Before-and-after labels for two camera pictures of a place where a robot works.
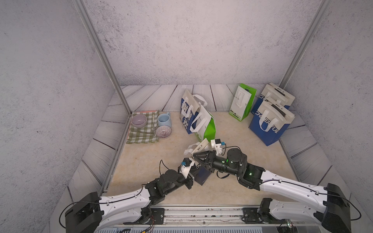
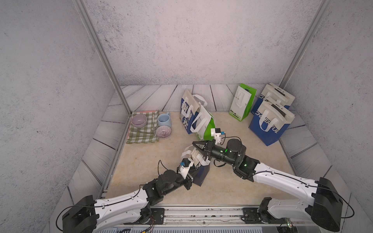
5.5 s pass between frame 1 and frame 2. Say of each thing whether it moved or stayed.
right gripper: moved
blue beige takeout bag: stayed
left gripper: stayed
